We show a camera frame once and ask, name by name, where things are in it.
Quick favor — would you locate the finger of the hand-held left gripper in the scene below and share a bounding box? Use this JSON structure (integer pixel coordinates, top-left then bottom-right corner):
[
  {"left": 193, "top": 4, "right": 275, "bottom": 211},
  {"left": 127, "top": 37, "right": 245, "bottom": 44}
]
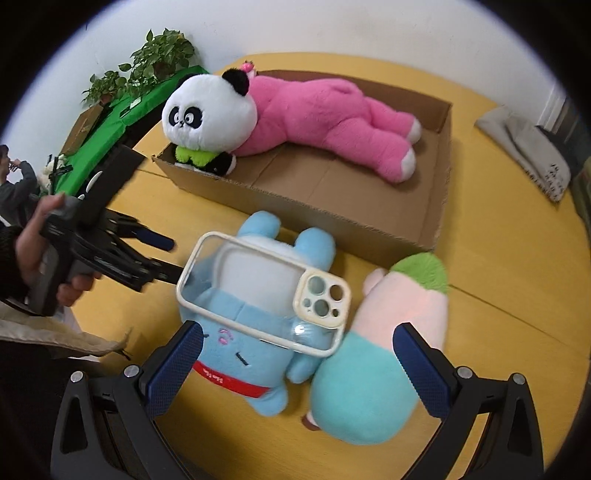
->
[
  {"left": 131, "top": 222, "right": 175, "bottom": 251},
  {"left": 139, "top": 257, "right": 186, "bottom": 288}
]

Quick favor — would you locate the cream clear phone case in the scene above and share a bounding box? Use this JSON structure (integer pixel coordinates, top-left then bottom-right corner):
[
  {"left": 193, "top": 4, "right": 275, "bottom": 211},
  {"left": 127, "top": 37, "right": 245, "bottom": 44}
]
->
[{"left": 175, "top": 231, "right": 352, "bottom": 357}]

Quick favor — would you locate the beige cloth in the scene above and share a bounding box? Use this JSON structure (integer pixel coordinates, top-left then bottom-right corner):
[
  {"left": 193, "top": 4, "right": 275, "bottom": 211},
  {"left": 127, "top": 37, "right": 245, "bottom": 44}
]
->
[{"left": 0, "top": 300, "right": 134, "bottom": 365}]

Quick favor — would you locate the green table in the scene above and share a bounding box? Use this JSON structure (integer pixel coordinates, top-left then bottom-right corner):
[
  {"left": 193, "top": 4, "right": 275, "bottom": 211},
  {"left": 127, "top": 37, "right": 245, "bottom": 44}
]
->
[{"left": 48, "top": 65, "right": 211, "bottom": 199}]

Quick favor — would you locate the grey cloth bag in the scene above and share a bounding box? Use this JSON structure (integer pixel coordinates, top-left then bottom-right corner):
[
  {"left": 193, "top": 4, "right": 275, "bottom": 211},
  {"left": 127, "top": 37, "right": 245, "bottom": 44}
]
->
[{"left": 475, "top": 105, "right": 573, "bottom": 203}]

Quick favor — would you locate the small brown cardboard box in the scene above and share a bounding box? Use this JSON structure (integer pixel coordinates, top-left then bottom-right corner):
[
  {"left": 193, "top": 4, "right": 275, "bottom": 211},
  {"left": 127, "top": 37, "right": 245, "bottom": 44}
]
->
[{"left": 60, "top": 105, "right": 108, "bottom": 155}]

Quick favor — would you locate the large brown cardboard box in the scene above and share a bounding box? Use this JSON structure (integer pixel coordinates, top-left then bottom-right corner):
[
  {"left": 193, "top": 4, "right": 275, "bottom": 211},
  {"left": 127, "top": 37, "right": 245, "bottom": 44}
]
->
[{"left": 152, "top": 69, "right": 453, "bottom": 268}]

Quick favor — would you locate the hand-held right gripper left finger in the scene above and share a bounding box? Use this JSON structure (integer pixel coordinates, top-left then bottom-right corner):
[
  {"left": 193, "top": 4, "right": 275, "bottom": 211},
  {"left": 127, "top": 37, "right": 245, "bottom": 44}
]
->
[{"left": 50, "top": 320, "right": 205, "bottom": 480}]

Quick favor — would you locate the pink and teal plush toy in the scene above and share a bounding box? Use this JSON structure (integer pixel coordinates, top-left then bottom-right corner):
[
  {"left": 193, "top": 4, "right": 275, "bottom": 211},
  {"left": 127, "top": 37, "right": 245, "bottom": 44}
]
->
[{"left": 302, "top": 253, "right": 451, "bottom": 446}]

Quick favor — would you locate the panda plush toy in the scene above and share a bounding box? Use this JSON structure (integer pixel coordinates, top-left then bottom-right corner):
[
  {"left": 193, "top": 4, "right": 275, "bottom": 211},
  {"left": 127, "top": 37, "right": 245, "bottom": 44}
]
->
[{"left": 161, "top": 69, "right": 258, "bottom": 176}]

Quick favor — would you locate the wooden desk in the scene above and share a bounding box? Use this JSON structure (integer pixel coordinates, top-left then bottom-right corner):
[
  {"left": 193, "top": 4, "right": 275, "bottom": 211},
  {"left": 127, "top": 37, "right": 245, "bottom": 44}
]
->
[{"left": 60, "top": 51, "right": 591, "bottom": 480}]

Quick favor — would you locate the person's left hand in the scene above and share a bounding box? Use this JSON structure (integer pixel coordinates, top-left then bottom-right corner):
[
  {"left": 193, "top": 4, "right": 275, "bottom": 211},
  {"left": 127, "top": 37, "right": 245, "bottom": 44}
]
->
[{"left": 14, "top": 193, "right": 102, "bottom": 308}]

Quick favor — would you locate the blue plush toy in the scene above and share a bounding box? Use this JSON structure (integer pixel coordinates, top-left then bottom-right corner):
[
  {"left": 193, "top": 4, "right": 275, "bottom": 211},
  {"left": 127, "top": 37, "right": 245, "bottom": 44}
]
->
[{"left": 178, "top": 211, "right": 338, "bottom": 418}]

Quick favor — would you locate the small potted green plant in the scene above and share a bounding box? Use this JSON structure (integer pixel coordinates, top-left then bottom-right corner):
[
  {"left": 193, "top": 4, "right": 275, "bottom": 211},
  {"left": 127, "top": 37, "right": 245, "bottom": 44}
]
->
[{"left": 82, "top": 70, "right": 127, "bottom": 108}]

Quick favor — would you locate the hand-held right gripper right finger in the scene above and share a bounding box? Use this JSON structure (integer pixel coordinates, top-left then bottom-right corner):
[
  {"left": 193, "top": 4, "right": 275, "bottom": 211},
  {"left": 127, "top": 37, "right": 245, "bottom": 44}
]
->
[{"left": 392, "top": 322, "right": 544, "bottom": 480}]

